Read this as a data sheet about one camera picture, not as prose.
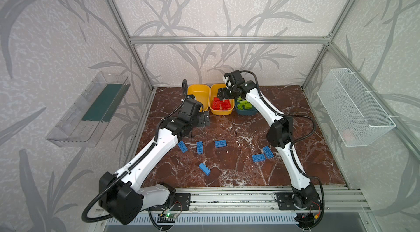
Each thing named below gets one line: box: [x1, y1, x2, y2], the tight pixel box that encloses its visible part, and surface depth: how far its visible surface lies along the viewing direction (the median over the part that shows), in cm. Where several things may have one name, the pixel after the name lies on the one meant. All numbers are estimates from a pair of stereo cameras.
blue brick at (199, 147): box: [196, 141, 204, 155], surface depth 91 cm
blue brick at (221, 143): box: [214, 139, 227, 148], surface depth 93 cm
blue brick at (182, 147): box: [177, 140, 189, 154], surface depth 91 cm
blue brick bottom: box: [199, 162, 211, 176], surface depth 83 cm
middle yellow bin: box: [208, 83, 235, 116], surface depth 110 cm
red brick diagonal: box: [222, 99, 232, 110], surface depth 111 cm
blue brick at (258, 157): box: [252, 153, 266, 163], surface depth 88 cm
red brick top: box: [216, 99, 224, 110], surface depth 110 cm
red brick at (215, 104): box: [211, 97, 220, 110], surface depth 110 cm
